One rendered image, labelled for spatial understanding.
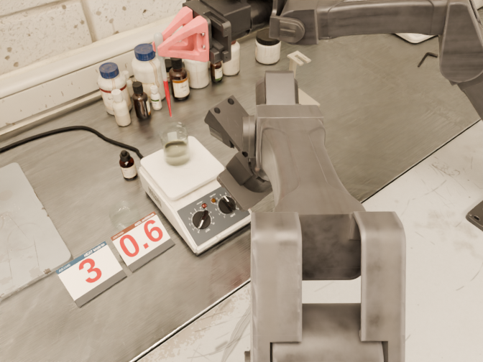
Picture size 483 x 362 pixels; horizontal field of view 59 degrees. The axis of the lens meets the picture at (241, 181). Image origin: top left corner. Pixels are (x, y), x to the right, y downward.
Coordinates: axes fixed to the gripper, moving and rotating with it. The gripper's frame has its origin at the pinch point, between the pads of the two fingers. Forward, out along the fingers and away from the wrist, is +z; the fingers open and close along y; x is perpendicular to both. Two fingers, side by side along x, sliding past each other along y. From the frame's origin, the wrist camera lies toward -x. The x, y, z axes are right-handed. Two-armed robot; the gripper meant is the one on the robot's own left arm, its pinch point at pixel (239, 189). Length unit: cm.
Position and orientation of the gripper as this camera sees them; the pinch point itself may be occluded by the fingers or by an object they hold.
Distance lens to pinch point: 70.1
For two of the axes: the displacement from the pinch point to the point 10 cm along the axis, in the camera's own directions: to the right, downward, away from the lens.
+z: -2.9, 2.8, 9.2
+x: 6.2, 7.9, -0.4
